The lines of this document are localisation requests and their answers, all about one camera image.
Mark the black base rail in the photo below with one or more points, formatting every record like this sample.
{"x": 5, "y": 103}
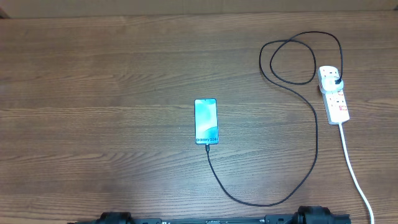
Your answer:
{"x": 268, "y": 219}

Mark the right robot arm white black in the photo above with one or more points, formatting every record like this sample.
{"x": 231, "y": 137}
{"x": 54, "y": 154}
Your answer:
{"x": 318, "y": 215}

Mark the cardboard back panel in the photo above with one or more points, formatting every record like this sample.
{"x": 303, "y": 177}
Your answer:
{"x": 87, "y": 8}

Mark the white power strip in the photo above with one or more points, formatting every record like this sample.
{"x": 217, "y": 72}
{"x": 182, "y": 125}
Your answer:
{"x": 335, "y": 103}

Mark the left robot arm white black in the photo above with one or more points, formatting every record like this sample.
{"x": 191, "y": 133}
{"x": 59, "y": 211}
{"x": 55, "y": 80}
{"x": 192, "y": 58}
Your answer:
{"x": 111, "y": 218}

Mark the blue Galaxy smartphone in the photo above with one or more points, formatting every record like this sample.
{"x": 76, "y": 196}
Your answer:
{"x": 206, "y": 121}

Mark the white USB charger plug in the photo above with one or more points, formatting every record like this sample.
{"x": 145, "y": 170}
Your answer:
{"x": 329, "y": 85}

